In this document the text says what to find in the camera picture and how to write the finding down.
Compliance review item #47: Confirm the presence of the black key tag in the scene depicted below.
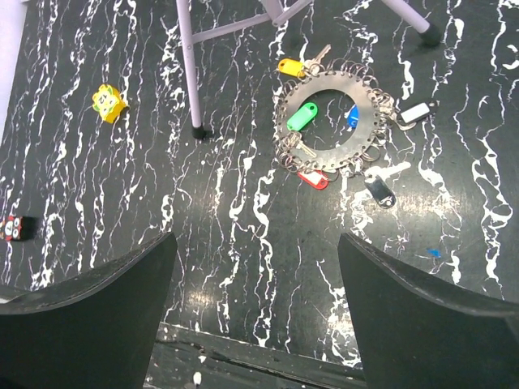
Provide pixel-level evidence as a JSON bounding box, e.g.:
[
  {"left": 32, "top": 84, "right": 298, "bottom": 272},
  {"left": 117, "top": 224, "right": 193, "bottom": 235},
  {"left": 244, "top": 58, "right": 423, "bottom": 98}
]
[
  {"left": 364, "top": 173, "right": 397, "bottom": 209},
  {"left": 397, "top": 100, "right": 440, "bottom": 126}
]

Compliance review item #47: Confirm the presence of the yellow key tag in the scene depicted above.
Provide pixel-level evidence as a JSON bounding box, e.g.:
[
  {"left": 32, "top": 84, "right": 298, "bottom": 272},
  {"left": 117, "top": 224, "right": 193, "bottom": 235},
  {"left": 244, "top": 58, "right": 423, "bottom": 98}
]
[{"left": 277, "top": 58, "right": 305, "bottom": 78}]

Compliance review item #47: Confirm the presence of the silver key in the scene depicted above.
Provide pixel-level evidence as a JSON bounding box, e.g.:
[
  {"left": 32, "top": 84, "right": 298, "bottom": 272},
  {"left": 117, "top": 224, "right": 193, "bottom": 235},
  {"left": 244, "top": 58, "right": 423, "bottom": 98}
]
[
  {"left": 288, "top": 131, "right": 317, "bottom": 158},
  {"left": 303, "top": 44, "right": 332, "bottom": 75}
]

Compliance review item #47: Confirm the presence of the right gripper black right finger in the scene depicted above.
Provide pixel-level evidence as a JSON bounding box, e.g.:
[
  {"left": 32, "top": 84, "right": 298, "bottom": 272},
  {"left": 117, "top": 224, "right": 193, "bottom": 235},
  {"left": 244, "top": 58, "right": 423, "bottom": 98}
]
[{"left": 337, "top": 233, "right": 518, "bottom": 388}]

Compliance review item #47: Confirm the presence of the green key tag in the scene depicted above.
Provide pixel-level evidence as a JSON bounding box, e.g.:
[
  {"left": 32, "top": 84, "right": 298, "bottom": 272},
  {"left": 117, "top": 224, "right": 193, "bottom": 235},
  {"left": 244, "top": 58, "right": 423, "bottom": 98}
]
[{"left": 286, "top": 102, "right": 319, "bottom": 131}]

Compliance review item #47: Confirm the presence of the red key tag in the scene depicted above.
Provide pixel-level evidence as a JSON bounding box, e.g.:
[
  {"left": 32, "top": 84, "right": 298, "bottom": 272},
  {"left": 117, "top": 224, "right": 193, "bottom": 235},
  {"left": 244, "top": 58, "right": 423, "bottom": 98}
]
[{"left": 297, "top": 170, "right": 329, "bottom": 190}]

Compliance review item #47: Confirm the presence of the blue key tag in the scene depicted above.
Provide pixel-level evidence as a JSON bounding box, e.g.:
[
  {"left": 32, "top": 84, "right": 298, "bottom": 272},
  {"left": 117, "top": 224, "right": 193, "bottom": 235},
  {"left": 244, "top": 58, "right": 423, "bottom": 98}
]
[{"left": 346, "top": 105, "right": 359, "bottom": 130}]

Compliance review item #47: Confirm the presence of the yellow owl number block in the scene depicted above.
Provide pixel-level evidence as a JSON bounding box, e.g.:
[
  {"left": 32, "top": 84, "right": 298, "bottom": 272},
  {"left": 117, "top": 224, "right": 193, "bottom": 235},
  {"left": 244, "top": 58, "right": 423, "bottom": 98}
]
[{"left": 92, "top": 84, "right": 128, "bottom": 124}]

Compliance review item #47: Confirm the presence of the lilac music stand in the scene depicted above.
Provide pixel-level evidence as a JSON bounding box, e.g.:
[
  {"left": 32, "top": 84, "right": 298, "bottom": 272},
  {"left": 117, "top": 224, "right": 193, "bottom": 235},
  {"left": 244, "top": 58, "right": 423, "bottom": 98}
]
[{"left": 176, "top": 0, "right": 443, "bottom": 141}]

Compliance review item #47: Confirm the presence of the silver key on yellow tag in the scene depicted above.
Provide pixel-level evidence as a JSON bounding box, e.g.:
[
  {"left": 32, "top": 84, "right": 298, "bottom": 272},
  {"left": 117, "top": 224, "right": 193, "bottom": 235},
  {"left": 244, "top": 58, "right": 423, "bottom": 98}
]
[{"left": 303, "top": 44, "right": 332, "bottom": 75}]

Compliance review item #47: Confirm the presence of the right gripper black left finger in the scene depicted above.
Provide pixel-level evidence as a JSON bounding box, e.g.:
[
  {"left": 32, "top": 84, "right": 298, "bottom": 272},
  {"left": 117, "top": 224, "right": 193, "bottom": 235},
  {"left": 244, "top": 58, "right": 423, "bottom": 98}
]
[{"left": 1, "top": 233, "right": 178, "bottom": 388}]

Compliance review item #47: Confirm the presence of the red owl number block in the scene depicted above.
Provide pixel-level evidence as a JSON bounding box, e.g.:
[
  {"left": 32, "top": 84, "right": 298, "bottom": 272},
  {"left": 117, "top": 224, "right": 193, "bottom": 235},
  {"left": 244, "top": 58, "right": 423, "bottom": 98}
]
[{"left": 1, "top": 216, "right": 38, "bottom": 242}]

